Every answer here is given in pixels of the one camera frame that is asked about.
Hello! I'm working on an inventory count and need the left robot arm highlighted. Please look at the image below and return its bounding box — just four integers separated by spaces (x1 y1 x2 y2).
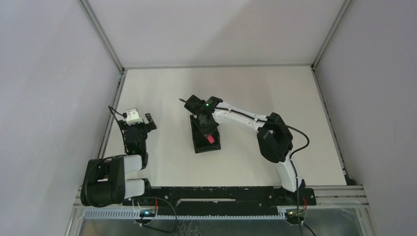
80 113 157 207

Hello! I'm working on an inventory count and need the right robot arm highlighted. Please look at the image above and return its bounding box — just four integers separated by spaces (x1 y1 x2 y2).
180 95 310 205

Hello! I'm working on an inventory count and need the black plastic bin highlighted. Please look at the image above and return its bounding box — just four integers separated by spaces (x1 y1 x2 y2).
189 115 221 153

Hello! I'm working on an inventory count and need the left controller board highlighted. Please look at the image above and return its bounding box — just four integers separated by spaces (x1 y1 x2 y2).
140 209 156 218

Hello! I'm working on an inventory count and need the controller board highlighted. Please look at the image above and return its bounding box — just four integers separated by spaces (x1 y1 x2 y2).
140 209 156 218
285 211 304 225

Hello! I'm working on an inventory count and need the right controller board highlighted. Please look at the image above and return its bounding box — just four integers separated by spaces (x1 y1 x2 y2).
285 211 304 225

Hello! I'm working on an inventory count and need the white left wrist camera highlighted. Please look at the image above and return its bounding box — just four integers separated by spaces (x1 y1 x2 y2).
125 108 143 125

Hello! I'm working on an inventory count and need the left black cable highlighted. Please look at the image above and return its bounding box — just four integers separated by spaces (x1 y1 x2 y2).
108 105 128 154

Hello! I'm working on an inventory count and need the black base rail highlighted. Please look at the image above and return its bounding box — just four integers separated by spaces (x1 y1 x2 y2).
122 186 317 217

